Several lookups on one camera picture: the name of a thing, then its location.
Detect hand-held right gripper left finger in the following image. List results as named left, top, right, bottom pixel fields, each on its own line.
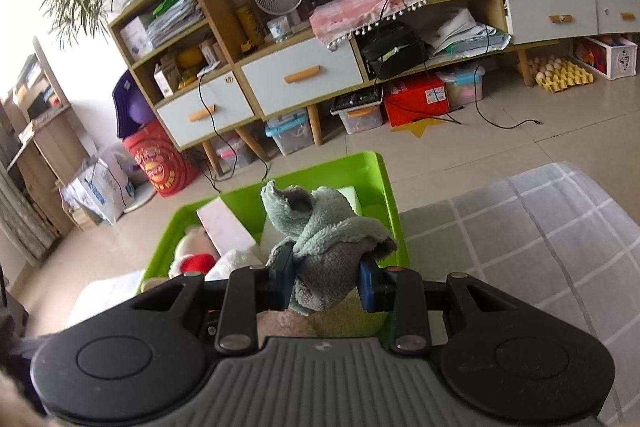
left=129, top=244, right=297, bottom=355

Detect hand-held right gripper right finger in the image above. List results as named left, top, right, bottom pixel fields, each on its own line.
left=356, top=254, right=517, bottom=355

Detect white soft cloth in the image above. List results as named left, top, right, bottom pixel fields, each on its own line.
left=206, top=247, right=266, bottom=282

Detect grey-green towel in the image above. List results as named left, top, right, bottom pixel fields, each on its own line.
left=260, top=179, right=398, bottom=315

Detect white rectangular box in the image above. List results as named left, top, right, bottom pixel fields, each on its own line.
left=196, top=197, right=262, bottom=258

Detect cream plush doll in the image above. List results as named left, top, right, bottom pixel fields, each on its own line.
left=169, top=227, right=217, bottom=280

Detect green plastic box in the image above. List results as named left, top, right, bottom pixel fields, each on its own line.
left=135, top=151, right=412, bottom=340

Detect small clear storage box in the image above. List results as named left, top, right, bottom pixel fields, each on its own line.
left=212, top=139, right=256, bottom=170

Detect long wooden TV stand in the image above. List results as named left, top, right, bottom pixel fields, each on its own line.
left=235, top=0, right=640, bottom=148

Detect white round base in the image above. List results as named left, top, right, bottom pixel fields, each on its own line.
left=122, top=187, right=161, bottom=210

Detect checked grey-white blanket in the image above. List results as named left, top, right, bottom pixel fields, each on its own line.
left=67, top=161, right=640, bottom=427

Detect yellow star floor sticker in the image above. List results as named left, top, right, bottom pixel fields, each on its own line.
left=390, top=117, right=451, bottom=138

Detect red printed bucket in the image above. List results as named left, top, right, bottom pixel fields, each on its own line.
left=122, top=122, right=201, bottom=198

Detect clear storage box black lid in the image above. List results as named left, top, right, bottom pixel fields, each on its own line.
left=330, top=86, right=385, bottom=135

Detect red cardboard box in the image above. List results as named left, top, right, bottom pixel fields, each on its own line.
left=382, top=74, right=451, bottom=128

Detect white paper bag blue print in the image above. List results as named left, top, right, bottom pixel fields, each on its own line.
left=62, top=157, right=136, bottom=225

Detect clear storage box blue lid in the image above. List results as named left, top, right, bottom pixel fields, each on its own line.
left=437, top=69, right=485, bottom=105

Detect purple plastic object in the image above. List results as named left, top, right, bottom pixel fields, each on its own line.
left=112, top=72, right=161, bottom=138

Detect small white box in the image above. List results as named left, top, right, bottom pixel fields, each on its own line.
left=153, top=64, right=176, bottom=98

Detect small white carton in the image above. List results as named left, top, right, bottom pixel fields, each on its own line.
left=200, top=41, right=223, bottom=68

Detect black bag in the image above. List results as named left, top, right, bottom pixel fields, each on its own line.
left=361, top=22, right=430, bottom=80

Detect yellow round object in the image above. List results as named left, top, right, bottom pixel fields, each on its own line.
left=175, top=47, right=203, bottom=88

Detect yellow toy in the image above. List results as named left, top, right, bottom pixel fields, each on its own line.
left=236, top=4, right=266, bottom=52

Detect grey patterned curtain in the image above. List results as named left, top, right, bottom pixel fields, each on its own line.
left=0, top=167, right=56, bottom=268

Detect wooden desk with shelves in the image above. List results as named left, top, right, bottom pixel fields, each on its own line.
left=0, top=37, right=101, bottom=238

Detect pile of papers and bags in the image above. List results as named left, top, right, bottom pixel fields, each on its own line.
left=420, top=7, right=511, bottom=58

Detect tall wooden shelf cabinet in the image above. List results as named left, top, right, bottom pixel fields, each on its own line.
left=109, top=0, right=268, bottom=178

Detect pink tasselled cloth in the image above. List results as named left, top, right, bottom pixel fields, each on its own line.
left=309, top=0, right=548, bottom=50

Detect stack of papers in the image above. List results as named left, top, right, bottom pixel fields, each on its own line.
left=147, top=0, right=206, bottom=48

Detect white carton box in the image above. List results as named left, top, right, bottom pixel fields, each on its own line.
left=120, top=16, right=155, bottom=60

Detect yellow egg tray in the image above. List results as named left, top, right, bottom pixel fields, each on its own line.
left=532, top=57, right=595, bottom=94

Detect white crate with toys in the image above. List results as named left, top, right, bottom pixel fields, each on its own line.
left=575, top=36, right=640, bottom=80

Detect clear storage box blue handles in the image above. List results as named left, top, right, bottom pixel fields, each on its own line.
left=265, top=112, right=313, bottom=156

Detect white drawer with wooden handle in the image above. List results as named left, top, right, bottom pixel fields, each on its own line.
left=596, top=0, right=640, bottom=35
left=156, top=71, right=256, bottom=150
left=505, top=0, right=599, bottom=45
left=240, top=38, right=365, bottom=118

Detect black power cable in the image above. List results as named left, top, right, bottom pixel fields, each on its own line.
left=417, top=0, right=542, bottom=130
left=198, top=74, right=271, bottom=195
left=372, top=0, right=401, bottom=82

